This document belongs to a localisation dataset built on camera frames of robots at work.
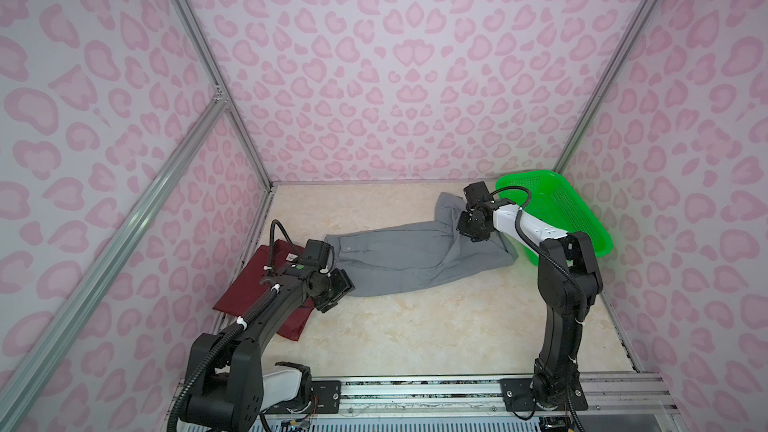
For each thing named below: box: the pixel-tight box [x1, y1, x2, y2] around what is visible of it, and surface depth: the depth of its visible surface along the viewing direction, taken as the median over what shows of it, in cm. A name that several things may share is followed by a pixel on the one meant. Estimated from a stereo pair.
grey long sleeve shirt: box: [325, 192, 519, 297], surface depth 99 cm
